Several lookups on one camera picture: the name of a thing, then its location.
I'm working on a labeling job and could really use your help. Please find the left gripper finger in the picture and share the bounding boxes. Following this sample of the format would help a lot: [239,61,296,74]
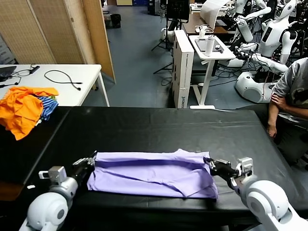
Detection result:
[73,157,90,167]
[88,151,97,167]

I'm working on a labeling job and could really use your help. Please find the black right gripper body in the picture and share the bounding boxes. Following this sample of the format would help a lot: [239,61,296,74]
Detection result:
[209,160,239,180]

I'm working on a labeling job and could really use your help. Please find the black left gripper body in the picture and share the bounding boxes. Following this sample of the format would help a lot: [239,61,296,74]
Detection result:
[66,165,94,187]

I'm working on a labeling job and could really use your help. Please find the lavender t-shirt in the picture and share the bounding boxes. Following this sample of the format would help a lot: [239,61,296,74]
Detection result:
[86,148,219,199]

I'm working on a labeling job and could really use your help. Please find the person left forearm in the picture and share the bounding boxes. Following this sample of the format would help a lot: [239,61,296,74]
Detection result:
[283,103,308,118]

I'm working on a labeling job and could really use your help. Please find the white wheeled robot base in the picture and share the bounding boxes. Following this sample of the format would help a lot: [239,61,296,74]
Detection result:
[225,57,246,68]
[234,71,277,104]
[160,27,175,41]

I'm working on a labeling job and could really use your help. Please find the person right hand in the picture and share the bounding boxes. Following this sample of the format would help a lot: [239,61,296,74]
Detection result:
[266,122,277,138]

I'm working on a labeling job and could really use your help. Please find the person left hand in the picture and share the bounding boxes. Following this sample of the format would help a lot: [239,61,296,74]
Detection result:
[271,93,288,107]

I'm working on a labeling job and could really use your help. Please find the black table cover sheet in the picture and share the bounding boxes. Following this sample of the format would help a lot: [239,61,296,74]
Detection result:
[23,106,308,231]

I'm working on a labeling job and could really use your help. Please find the blue striped garment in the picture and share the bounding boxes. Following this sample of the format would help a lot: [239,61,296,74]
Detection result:
[38,96,59,122]

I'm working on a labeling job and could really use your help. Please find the black covered side table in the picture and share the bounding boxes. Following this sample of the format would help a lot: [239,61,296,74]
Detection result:
[0,105,72,201]

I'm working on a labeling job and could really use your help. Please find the orange garment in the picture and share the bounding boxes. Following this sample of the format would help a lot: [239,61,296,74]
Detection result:
[0,86,60,141]

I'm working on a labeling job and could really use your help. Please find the white table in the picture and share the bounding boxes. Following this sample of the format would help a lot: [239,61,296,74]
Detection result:
[0,64,111,108]

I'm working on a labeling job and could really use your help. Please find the tall white cardboard box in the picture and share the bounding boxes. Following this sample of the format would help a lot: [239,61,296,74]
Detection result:
[172,30,194,109]

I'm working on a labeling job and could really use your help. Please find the small white standing desk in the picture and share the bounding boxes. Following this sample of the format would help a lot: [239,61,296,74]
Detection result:
[188,35,236,110]

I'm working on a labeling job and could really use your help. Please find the white water bottle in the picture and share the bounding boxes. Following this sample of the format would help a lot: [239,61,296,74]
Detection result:
[207,35,216,57]

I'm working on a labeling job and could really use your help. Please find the dark laptop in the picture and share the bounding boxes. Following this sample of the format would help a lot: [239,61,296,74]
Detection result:
[0,66,17,82]

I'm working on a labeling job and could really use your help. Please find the grey tablet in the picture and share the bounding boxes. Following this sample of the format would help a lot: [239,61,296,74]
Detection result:
[194,38,218,52]

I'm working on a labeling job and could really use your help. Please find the seated person grey shirt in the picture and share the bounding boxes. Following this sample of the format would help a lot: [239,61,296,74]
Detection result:
[271,57,308,167]

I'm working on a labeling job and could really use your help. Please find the wooden folding screen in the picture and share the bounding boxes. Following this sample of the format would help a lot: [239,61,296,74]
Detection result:
[0,0,116,85]

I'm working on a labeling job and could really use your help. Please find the black tripod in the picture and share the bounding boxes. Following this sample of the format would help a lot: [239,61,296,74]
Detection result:
[151,18,175,51]

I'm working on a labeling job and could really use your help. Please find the grey storage cabinet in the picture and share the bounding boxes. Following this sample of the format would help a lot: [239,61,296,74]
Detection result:
[0,36,13,64]

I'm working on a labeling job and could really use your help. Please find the brown wooden desk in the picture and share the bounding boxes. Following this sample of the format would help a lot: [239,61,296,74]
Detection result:
[182,13,235,34]

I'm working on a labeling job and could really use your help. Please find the white humanoid robot black shoulders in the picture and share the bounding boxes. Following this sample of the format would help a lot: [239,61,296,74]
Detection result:
[234,0,300,73]

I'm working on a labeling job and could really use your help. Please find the black trash bin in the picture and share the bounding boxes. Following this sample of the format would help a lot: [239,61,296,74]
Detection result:
[110,14,122,29]

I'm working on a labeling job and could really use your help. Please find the white curved panel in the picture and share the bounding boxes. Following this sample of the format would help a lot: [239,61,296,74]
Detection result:
[200,0,229,29]

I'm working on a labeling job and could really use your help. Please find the black monitor panel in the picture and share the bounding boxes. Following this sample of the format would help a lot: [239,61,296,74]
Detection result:
[167,0,190,25]

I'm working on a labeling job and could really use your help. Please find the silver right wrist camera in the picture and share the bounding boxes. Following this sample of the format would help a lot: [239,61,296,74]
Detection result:
[235,157,254,178]

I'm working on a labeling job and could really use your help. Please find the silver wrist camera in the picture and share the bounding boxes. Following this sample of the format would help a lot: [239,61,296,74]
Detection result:
[235,157,254,178]
[38,166,67,186]

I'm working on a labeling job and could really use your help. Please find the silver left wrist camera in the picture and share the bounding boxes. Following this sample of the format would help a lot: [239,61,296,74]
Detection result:
[38,166,67,186]

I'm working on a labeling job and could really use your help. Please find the thick black cable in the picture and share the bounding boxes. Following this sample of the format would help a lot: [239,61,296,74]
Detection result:
[44,70,83,91]

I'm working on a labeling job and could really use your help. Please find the thin black earphone cable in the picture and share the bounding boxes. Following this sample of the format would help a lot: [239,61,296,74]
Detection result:
[0,69,33,88]

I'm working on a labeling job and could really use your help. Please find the white stand with cable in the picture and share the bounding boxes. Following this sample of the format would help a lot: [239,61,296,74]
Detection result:
[195,25,214,39]

